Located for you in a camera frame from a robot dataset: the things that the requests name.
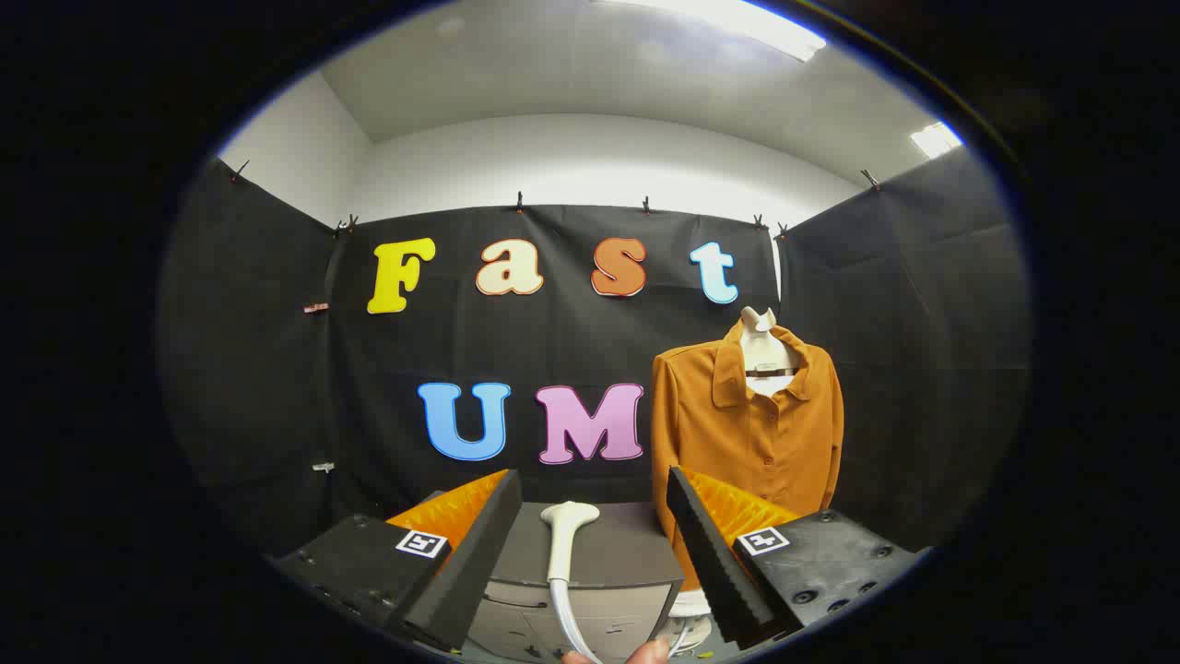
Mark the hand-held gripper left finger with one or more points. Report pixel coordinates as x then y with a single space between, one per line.
479 553

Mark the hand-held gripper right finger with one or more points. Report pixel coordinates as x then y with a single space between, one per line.
710 553

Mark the orange button shirt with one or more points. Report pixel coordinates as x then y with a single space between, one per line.
737 443

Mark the grey cabinet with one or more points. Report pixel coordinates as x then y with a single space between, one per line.
618 553

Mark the white mannequin hanger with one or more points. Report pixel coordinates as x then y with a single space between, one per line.
763 355

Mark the black backdrop cloth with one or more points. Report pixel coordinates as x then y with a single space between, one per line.
553 341

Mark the row of black clips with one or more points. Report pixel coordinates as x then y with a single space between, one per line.
519 201

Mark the small ceiling light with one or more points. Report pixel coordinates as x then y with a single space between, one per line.
935 140

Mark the long ceiling light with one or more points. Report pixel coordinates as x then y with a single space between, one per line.
737 20

